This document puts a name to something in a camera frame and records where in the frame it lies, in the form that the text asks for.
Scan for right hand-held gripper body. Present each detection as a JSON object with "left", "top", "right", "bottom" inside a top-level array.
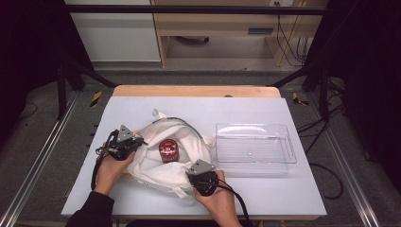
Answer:
[{"left": 185, "top": 159, "right": 220, "bottom": 198}]

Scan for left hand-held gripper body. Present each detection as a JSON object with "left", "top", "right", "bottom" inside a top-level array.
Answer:
[{"left": 96, "top": 124, "right": 137, "bottom": 162}]

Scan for white dotted tote bag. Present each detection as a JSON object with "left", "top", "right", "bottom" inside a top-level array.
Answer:
[{"left": 126, "top": 108, "right": 217, "bottom": 200}]

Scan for red can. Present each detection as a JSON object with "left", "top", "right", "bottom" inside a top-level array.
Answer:
[{"left": 158, "top": 138, "right": 181, "bottom": 164}]

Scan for person's right hand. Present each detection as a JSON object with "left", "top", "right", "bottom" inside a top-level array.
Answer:
[{"left": 192, "top": 169, "right": 238, "bottom": 221}]

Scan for person's left hand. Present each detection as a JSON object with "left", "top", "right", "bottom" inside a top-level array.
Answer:
[{"left": 94, "top": 150, "right": 136, "bottom": 197}]

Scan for yellow black hazard tape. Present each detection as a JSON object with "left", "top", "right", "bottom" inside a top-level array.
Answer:
[
  {"left": 89, "top": 91, "right": 104, "bottom": 109},
  {"left": 291, "top": 92, "right": 310, "bottom": 107}
]

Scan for clear plastic tray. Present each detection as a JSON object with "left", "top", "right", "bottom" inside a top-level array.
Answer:
[{"left": 215, "top": 122, "right": 298, "bottom": 174}]

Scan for white table cover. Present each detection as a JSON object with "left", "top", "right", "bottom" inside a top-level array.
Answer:
[{"left": 61, "top": 96, "right": 328, "bottom": 218}]

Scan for wooden table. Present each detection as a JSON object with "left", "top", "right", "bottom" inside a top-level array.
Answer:
[{"left": 112, "top": 84, "right": 282, "bottom": 99}]

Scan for black metal stand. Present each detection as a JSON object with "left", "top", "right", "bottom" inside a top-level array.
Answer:
[
  {"left": 270, "top": 58, "right": 333, "bottom": 122},
  {"left": 56, "top": 59, "right": 118, "bottom": 121}
]

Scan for white cabinet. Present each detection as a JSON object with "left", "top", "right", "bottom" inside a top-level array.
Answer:
[{"left": 63, "top": 0, "right": 162, "bottom": 63}]

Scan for black object under desk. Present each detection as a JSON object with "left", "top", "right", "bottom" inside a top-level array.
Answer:
[{"left": 174, "top": 35, "right": 211, "bottom": 45}]

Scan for black curtain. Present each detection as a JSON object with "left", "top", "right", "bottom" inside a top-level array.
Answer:
[
  {"left": 0, "top": 0, "right": 96, "bottom": 140},
  {"left": 310, "top": 0, "right": 401, "bottom": 193}
]

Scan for wooden desk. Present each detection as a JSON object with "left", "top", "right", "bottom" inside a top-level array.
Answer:
[{"left": 150, "top": 0, "right": 329, "bottom": 69}]

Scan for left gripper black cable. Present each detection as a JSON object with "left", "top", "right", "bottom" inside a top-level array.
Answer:
[{"left": 90, "top": 129, "right": 119, "bottom": 192}]

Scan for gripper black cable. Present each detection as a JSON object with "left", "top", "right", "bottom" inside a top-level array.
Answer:
[
  {"left": 90, "top": 129, "right": 119, "bottom": 192},
  {"left": 216, "top": 179, "right": 254, "bottom": 227}
]

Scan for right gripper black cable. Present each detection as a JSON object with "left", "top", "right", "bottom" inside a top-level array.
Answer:
[{"left": 216, "top": 179, "right": 254, "bottom": 227}]

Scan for metal floor rail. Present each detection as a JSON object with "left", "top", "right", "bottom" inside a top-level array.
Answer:
[
  {"left": 0, "top": 90, "right": 80, "bottom": 227},
  {"left": 305, "top": 91, "right": 383, "bottom": 227}
]

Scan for black floor cable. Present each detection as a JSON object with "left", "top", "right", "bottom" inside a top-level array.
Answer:
[{"left": 296, "top": 103, "right": 346, "bottom": 201}]

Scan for black horizontal frame bar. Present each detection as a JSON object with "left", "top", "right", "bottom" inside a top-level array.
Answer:
[{"left": 62, "top": 4, "right": 327, "bottom": 16}]

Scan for hanging desk cables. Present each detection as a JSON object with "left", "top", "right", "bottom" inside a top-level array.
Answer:
[{"left": 274, "top": 1, "right": 313, "bottom": 68}]

